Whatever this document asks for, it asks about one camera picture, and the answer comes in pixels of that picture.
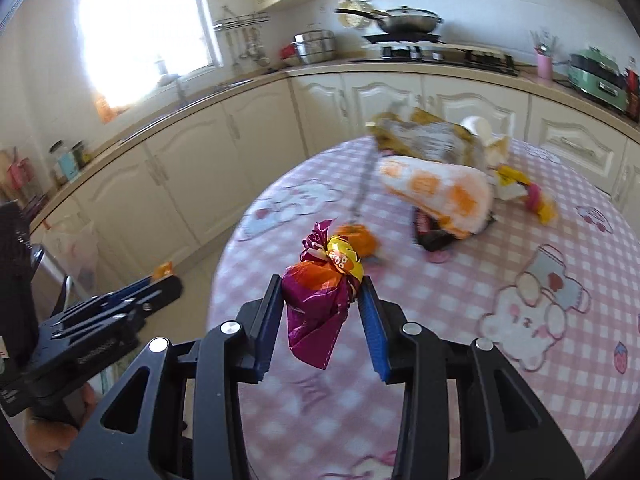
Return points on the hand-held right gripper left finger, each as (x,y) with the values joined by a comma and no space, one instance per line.
(267,325)

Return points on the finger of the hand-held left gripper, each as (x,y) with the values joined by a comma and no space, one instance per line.
(132,291)
(160,297)

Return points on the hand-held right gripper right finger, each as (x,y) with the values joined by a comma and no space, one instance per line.
(374,330)

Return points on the small orange wrapper piece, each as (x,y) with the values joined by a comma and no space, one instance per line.
(162,271)

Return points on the purple orange snack wrapper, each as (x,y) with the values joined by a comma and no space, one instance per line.
(315,300)

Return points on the black snack wrapper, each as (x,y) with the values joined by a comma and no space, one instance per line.
(432,237)

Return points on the person's left hand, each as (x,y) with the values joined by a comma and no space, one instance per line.
(60,440)

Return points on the pink checked printed tablecloth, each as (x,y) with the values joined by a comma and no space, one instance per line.
(450,285)

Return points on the orange crumpled wrapper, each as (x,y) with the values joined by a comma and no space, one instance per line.
(357,240)

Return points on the pink plastic item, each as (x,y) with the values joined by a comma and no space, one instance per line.
(21,175)

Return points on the cream lower kitchen cabinets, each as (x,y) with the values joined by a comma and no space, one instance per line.
(190,160)

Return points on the dark green jar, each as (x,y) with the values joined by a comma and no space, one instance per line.
(80,156)

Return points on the glass jar with blue label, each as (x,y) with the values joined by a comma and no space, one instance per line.
(62,162)

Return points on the orange white snack bag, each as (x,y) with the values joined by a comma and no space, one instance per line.
(435,190)

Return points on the brown yellow snack bag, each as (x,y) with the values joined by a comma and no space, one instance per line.
(425,140)

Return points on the metal sink faucet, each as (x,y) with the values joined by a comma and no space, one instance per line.
(179,91)

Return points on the yellow pink wrapper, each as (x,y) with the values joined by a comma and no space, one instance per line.
(542,207)

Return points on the steel kitchen sink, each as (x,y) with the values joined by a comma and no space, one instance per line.
(235,85)

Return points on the hanging metal utensils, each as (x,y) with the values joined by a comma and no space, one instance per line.
(250,47)

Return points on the kitchen window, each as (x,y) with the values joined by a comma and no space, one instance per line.
(145,25)

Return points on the red container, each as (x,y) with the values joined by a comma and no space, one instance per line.
(288,52)

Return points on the stainless steel pot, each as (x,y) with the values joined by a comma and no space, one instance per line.
(314,47)

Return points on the black gas stove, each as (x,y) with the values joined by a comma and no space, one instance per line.
(450,55)

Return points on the round yellow patterned plate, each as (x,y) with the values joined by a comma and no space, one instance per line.
(350,19)

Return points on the pink utensil holder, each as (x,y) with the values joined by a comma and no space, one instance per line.
(545,67)

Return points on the green electric cooker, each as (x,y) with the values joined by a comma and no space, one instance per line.
(597,77)

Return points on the red black appliance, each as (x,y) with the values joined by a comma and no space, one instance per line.
(632,85)

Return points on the metal wall utensil rack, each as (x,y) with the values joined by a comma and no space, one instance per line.
(240,21)

